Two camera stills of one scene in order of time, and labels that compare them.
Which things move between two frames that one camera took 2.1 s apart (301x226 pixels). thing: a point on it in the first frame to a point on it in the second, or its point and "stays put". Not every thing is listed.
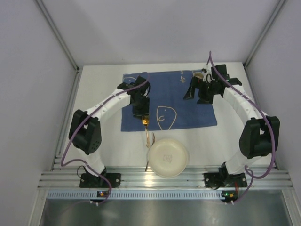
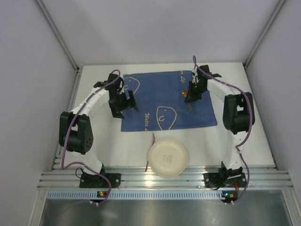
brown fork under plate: [153, 142] stays put
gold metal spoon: [145, 121] to [184, 93]
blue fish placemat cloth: [168, 108] stays put
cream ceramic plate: [168, 157] stays put
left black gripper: [141, 113] to [122, 103]
